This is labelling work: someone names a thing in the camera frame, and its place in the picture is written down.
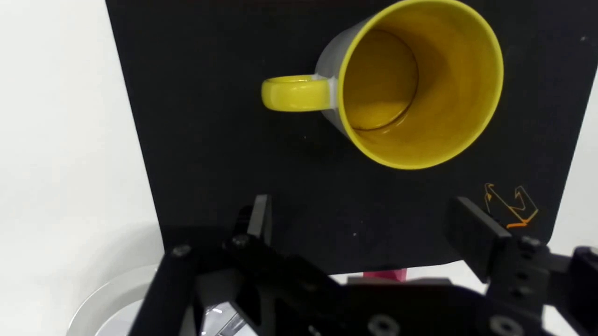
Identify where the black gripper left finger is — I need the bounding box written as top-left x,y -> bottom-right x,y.
243,193 -> 276,249

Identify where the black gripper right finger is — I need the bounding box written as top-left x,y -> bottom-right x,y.
443,195 -> 516,303

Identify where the white mug yellow inside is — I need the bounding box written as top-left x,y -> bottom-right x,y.
260,0 -> 506,174

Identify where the black table mat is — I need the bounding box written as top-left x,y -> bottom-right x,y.
103,0 -> 598,277

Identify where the pink comb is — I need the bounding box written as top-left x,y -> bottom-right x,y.
362,267 -> 411,284

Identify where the white plate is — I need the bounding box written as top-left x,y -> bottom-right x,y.
63,266 -> 164,336

